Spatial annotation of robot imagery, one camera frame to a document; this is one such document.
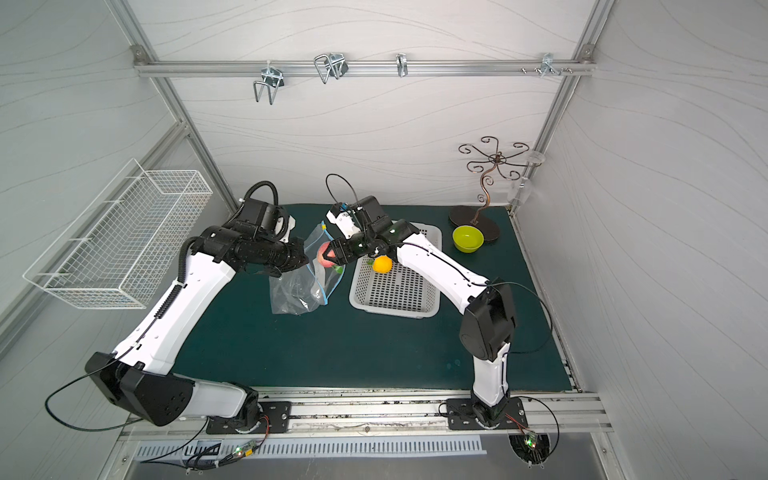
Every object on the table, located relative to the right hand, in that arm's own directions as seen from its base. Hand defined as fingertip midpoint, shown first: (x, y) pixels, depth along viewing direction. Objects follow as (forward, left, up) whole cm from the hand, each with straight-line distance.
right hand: (331, 250), depth 78 cm
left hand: (-5, +4, +2) cm, 7 cm away
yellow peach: (+9, -12, -19) cm, 24 cm away
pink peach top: (-3, -1, +2) cm, 4 cm away
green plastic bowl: (+24, -43, -23) cm, 54 cm away
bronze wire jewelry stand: (+41, -46, +5) cm, 62 cm away
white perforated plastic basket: (0, -18, -23) cm, 29 cm away
